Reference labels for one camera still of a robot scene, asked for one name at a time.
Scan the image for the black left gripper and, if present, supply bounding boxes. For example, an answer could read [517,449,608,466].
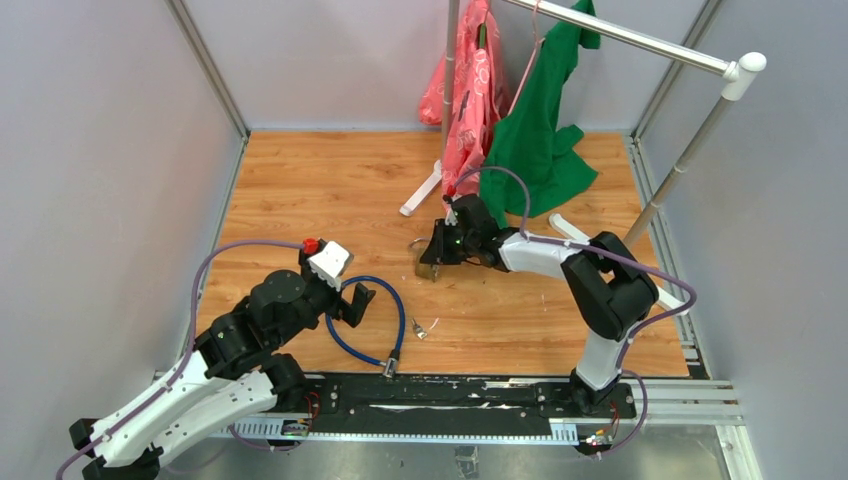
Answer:
[275,246,377,347]

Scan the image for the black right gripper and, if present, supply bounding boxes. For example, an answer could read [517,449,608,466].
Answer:
[422,218,480,265]

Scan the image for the brass padlock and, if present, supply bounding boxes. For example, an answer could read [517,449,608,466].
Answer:
[408,237,440,282]

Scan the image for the blue cable lock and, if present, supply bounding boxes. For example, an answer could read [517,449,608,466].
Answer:
[324,275,407,379]

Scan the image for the small silver cable-lock keys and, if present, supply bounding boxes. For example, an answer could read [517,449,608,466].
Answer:
[410,317,440,340]

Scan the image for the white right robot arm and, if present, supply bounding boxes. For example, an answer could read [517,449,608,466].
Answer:
[419,194,659,418]

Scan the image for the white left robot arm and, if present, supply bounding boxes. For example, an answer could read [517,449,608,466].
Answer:
[69,254,375,479]

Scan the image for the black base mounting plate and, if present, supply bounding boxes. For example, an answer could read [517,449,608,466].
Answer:
[270,372,638,438]

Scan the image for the green garment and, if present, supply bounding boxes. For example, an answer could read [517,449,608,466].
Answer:
[480,22,601,227]

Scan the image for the pink patterned garment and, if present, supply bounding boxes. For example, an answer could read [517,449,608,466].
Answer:
[441,1,512,195]

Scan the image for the pink clothes hanger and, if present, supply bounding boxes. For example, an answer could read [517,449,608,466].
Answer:
[508,0,545,115]

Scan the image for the metal clothes rack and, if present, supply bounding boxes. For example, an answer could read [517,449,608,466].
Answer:
[399,1,767,316]

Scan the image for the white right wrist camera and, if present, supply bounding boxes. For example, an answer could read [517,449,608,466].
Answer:
[444,198,458,226]

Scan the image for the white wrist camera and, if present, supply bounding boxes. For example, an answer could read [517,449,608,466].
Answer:
[444,198,458,226]
[307,241,354,292]

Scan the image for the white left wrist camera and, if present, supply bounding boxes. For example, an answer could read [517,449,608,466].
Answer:
[307,241,354,292]

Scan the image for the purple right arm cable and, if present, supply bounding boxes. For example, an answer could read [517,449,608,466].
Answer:
[445,165,698,465]

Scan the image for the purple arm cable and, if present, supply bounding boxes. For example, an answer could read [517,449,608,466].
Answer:
[445,165,698,465]
[55,238,321,480]

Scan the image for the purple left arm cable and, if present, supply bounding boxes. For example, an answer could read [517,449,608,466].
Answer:
[55,238,321,480]

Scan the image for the aluminium frame rail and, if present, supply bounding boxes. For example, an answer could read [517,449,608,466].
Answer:
[165,0,250,143]

